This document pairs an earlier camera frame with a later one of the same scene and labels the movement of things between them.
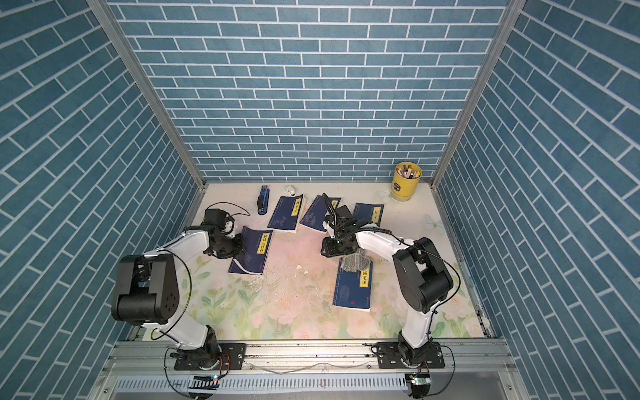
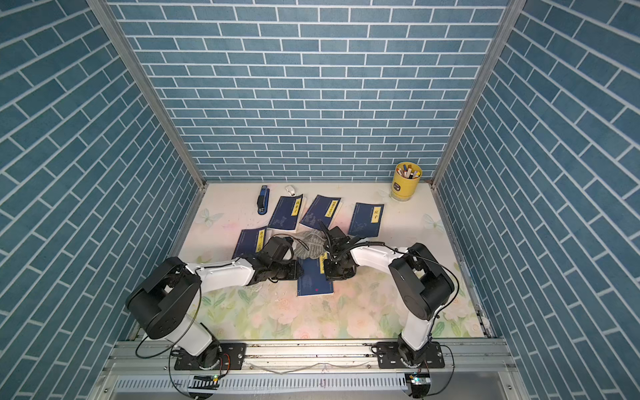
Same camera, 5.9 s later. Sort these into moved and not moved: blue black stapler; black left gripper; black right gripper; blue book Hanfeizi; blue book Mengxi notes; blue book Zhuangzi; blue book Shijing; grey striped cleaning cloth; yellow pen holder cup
Moved: grey striped cleaning cloth; black left gripper; blue book Mengxi notes; black right gripper
Not moved: blue book Shijing; blue black stapler; blue book Zhuangzi; blue book Hanfeizi; yellow pen holder cup
